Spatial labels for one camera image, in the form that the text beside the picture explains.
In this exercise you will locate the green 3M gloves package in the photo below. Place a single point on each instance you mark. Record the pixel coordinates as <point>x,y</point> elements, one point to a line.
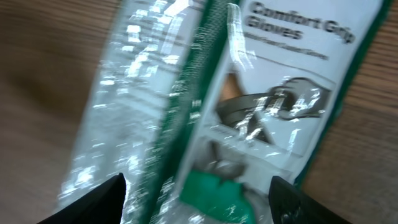
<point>200,103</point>

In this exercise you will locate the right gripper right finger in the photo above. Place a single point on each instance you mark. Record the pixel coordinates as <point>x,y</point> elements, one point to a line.
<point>290,205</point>

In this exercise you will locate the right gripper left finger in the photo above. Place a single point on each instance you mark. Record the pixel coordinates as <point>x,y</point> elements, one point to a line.
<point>102,205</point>

